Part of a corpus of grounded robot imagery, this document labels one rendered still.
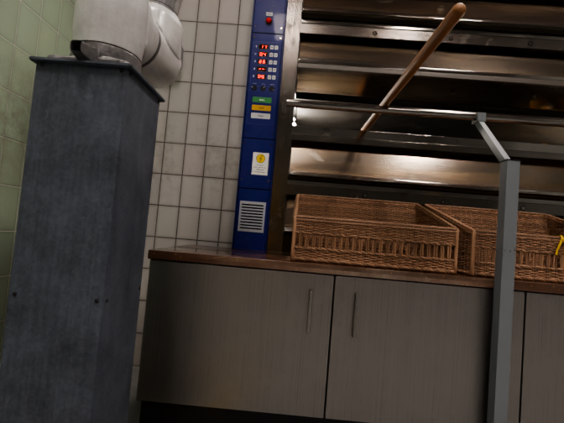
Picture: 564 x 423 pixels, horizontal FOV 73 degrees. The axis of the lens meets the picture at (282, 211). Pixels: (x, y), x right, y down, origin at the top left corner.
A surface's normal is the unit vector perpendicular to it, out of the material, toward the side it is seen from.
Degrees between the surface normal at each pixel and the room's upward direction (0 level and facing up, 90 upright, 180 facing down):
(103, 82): 90
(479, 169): 70
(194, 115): 90
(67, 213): 90
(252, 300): 90
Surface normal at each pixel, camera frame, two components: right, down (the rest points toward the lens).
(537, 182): 0.00, -0.39
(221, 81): -0.03, -0.06
